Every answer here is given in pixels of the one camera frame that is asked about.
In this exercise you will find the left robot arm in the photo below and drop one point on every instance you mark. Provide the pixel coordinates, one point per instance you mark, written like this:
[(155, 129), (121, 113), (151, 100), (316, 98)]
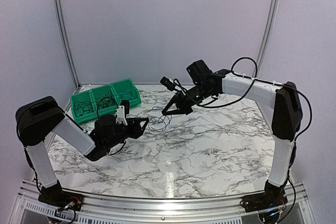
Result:
[(39, 119)]

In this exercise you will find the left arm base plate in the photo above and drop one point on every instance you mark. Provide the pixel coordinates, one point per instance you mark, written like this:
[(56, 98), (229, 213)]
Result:
[(64, 200)]

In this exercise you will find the left aluminium corner post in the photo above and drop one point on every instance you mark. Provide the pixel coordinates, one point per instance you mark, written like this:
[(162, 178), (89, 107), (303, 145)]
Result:
[(66, 43)]

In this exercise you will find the right aluminium corner post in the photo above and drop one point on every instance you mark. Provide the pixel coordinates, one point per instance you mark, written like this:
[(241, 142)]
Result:
[(267, 32)]

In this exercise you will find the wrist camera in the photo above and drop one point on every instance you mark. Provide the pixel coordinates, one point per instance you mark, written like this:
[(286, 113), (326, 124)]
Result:
[(122, 111), (169, 84)]

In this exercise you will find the aluminium corner post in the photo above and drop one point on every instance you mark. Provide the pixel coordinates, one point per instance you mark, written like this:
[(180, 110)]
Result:
[(267, 32), (66, 43)]

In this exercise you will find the aluminium front rail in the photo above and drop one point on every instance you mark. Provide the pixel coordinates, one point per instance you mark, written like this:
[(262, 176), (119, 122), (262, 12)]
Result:
[(109, 209)]

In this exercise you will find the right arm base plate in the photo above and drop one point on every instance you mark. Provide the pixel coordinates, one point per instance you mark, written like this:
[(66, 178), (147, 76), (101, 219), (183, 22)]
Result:
[(264, 200)]

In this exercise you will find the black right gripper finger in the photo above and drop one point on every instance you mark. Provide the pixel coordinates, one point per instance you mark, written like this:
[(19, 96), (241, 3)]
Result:
[(174, 100), (175, 111)]

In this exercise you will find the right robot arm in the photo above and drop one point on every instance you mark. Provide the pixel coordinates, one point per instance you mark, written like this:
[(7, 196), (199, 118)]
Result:
[(279, 104)]

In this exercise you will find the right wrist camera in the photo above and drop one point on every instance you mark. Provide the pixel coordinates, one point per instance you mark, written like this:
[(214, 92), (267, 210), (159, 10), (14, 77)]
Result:
[(169, 84)]

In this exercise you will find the green bin right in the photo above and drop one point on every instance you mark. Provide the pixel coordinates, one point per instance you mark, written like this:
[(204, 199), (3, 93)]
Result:
[(126, 90)]

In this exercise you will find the green bin middle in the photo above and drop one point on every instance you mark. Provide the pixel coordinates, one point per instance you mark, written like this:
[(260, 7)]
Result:
[(105, 100)]

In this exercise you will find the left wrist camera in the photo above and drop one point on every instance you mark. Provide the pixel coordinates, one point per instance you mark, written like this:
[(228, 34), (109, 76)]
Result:
[(122, 111)]

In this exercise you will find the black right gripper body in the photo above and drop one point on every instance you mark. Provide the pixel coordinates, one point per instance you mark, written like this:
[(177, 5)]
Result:
[(187, 107)]

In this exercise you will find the green bin left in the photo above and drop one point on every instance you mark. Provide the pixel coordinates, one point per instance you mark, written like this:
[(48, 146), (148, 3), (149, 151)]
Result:
[(83, 107)]

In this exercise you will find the green bin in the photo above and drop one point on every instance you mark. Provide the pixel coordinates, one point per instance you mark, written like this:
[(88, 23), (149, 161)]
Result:
[(105, 100), (126, 90), (83, 107)]

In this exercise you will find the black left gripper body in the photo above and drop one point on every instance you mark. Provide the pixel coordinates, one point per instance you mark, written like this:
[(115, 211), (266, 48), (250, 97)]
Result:
[(133, 134)]

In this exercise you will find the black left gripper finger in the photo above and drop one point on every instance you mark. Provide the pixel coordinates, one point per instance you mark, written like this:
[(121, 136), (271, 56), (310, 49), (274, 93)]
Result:
[(141, 128), (137, 120)]

